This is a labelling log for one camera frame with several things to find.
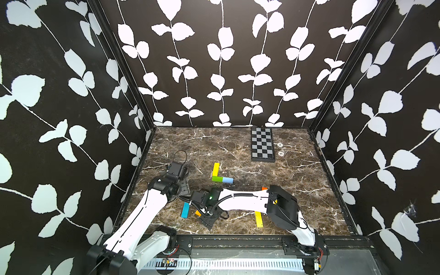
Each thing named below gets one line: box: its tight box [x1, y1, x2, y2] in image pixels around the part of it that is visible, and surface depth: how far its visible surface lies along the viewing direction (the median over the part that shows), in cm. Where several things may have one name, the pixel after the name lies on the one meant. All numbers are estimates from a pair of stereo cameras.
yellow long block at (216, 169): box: [211, 162, 220, 177], surface depth 100 cm
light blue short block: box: [222, 177, 234, 184], surface depth 95 cm
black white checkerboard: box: [250, 126, 276, 163], surface depth 110 cm
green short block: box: [211, 175, 223, 183], surface depth 97 cm
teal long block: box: [181, 201, 191, 219], surface depth 84 cm
